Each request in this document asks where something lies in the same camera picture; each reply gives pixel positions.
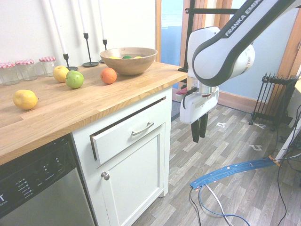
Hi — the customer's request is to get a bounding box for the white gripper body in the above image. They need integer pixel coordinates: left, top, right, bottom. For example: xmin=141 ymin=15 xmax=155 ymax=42
xmin=179 ymin=87 xmax=221 ymax=125

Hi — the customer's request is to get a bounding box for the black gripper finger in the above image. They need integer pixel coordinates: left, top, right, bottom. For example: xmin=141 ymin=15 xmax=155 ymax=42
xmin=191 ymin=118 xmax=201 ymax=143
xmin=199 ymin=113 xmax=209 ymax=138

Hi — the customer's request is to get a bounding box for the white wooden drawer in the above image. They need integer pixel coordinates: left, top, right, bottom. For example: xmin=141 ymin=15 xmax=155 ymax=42
xmin=90 ymin=96 xmax=167 ymax=165

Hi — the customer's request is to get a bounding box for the large wooden bowl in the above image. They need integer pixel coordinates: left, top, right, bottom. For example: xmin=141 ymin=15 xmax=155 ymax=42
xmin=99 ymin=47 xmax=158 ymax=76

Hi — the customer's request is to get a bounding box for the white cabinet door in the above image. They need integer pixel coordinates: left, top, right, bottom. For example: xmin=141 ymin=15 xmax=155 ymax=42
xmin=96 ymin=122 xmax=166 ymax=226

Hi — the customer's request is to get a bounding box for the orange red round fruit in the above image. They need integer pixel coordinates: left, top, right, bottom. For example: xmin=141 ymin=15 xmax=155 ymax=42
xmin=100 ymin=67 xmax=118 ymax=85

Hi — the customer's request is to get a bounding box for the black candle holder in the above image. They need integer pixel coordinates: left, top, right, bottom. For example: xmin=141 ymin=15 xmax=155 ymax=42
xmin=81 ymin=32 xmax=100 ymax=68
xmin=98 ymin=39 xmax=108 ymax=64
xmin=63 ymin=53 xmax=79 ymax=71

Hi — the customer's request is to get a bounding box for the white counter cabinet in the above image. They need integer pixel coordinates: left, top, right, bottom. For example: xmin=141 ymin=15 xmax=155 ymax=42
xmin=71 ymin=86 xmax=174 ymax=226

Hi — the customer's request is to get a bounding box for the green apple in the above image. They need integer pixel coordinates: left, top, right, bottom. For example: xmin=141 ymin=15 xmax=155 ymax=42
xmin=65 ymin=70 xmax=85 ymax=89

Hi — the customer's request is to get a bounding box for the yellow apple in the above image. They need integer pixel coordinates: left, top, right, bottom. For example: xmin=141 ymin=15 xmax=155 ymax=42
xmin=53 ymin=65 xmax=71 ymax=83

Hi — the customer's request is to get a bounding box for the glass jar red checked lid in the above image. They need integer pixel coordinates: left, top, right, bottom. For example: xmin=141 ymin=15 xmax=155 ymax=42
xmin=39 ymin=56 xmax=58 ymax=77
xmin=0 ymin=62 xmax=20 ymax=86
xmin=15 ymin=59 xmax=38 ymax=81

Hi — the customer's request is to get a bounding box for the stainless steel dishwasher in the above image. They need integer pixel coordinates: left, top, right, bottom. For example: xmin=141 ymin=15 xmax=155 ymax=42
xmin=0 ymin=133 xmax=96 ymax=226

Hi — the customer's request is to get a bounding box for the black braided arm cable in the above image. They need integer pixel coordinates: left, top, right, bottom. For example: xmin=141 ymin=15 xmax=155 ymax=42
xmin=183 ymin=87 xmax=198 ymax=110

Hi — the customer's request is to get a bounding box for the blue floor cable cover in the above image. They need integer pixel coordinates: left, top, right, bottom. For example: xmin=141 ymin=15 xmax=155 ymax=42
xmin=190 ymin=157 xmax=280 ymax=190

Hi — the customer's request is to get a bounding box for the metal drawer handle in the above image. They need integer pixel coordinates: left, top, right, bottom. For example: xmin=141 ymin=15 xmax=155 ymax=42
xmin=131 ymin=121 xmax=155 ymax=137

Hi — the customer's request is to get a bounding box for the white floor cable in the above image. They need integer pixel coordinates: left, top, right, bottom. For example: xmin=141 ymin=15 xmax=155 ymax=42
xmin=204 ymin=184 xmax=234 ymax=226

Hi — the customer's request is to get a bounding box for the black floor cable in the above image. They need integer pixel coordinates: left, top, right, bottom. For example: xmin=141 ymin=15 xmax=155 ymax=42
xmin=190 ymin=187 xmax=203 ymax=226

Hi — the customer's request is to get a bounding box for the blue floor cable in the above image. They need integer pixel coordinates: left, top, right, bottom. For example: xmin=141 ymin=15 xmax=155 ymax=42
xmin=198 ymin=185 xmax=250 ymax=226

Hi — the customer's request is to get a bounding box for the wooden door frame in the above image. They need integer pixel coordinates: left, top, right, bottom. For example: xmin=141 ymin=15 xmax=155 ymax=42
xmin=155 ymin=0 xmax=301 ymax=111

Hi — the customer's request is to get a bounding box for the black metal frame stand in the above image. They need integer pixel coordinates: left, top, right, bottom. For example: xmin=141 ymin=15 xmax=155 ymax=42
xmin=178 ymin=0 xmax=240 ymax=73

